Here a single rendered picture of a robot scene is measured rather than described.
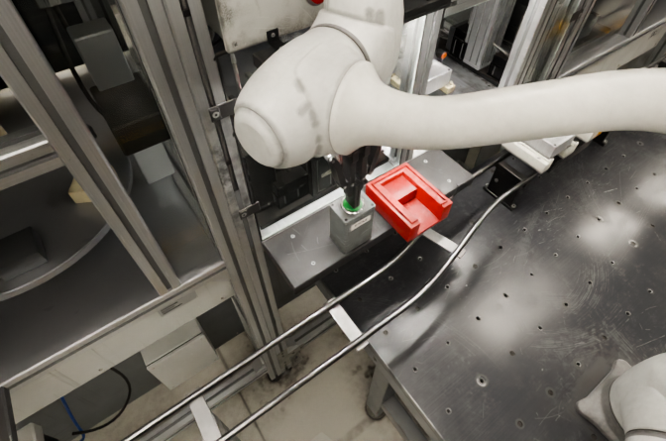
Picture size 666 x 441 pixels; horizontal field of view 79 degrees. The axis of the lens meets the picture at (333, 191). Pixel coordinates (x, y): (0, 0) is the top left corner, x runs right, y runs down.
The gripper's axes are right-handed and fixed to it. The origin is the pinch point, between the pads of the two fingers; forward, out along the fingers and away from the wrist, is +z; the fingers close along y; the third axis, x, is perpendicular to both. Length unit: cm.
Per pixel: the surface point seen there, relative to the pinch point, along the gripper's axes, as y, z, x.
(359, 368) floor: -4, 107, 5
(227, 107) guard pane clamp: 17.2, -21.7, -10.2
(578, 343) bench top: -36, 39, 45
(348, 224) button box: 3.2, 5.0, 2.9
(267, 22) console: 9.1, -33.1, -9.5
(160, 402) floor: 64, 107, -29
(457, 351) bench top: -11.0, 38.7, 29.3
